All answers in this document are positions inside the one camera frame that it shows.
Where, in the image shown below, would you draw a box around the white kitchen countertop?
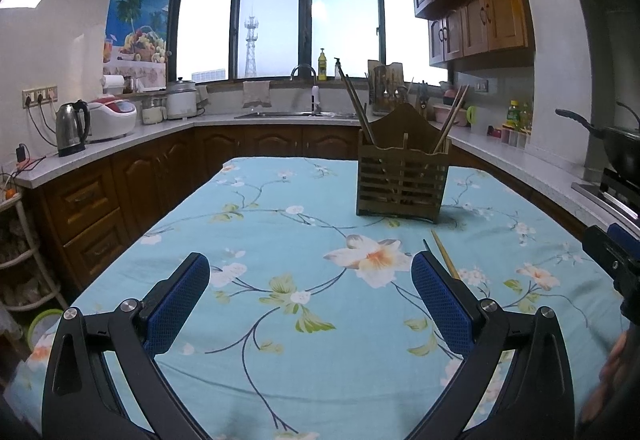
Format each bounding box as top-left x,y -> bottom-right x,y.
15,112 -> 640,221

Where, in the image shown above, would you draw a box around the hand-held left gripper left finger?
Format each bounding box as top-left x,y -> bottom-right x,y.
41,251 -> 211,440

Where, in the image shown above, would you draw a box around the black wok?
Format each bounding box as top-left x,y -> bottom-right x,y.
555,102 -> 640,177

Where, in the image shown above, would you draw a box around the light blue floral tablecloth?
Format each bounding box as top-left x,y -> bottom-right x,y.
5,156 -> 621,440

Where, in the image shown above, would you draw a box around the steel electric kettle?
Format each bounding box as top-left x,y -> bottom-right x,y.
54,100 -> 92,157

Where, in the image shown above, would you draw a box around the white and red rice cooker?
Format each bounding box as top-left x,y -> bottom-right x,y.
85,96 -> 138,144

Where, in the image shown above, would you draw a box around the green lidded container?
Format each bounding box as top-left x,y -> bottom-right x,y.
27,309 -> 64,352

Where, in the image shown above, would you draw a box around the black charger with cable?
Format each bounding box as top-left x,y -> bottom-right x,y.
2,143 -> 51,177

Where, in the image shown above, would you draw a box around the brown wooden lower cabinets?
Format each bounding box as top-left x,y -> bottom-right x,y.
22,125 -> 601,293

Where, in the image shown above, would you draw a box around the row of spice jars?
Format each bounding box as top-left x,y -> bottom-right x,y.
487,125 -> 532,149

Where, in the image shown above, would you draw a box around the wooden knife block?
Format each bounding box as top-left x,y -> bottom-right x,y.
367,61 -> 408,117

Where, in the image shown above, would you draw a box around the wooden chopstick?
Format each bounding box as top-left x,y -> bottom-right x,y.
335,58 -> 372,144
438,86 -> 462,153
431,229 -> 460,280
344,75 -> 375,142
444,84 -> 471,154

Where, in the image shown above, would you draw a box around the steel kitchen sink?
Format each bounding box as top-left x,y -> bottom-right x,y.
235,111 -> 362,120

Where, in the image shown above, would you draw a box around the white electric cooking pot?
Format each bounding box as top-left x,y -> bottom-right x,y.
165,77 -> 199,121

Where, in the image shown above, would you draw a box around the steel gas stove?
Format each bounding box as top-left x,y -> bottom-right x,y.
571,167 -> 640,227

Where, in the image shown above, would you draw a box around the fruit and palm wall poster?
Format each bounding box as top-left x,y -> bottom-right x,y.
103,0 -> 173,93

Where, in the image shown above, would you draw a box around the white storage rack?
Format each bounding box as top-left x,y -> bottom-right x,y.
0,190 -> 69,321

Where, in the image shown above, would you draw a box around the hanging beige towel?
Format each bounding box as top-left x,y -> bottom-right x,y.
242,81 -> 273,109

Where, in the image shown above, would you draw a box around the chrome sink faucet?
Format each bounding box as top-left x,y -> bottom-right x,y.
290,64 -> 319,113

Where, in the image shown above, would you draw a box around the kitchen window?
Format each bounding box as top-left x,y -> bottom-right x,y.
172,0 -> 451,83

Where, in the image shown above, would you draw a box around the yellow cooking oil bottle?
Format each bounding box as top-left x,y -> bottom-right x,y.
505,100 -> 532,131

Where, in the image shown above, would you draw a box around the person's right hand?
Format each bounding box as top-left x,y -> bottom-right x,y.
580,333 -> 630,426

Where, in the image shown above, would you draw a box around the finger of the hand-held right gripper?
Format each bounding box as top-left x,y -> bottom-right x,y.
607,222 -> 640,261
582,226 -> 640,293

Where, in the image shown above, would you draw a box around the wooden slatted utensil holder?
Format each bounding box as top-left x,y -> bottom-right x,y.
356,102 -> 452,224

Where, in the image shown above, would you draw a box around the wall socket strip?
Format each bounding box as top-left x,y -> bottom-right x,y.
21,87 -> 59,109

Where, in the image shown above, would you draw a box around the lattice tower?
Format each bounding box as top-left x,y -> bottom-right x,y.
243,5 -> 261,79

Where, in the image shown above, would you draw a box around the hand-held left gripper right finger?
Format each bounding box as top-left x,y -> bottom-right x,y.
402,250 -> 576,440

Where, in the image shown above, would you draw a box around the pink bowls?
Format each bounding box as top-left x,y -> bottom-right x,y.
431,89 -> 469,127

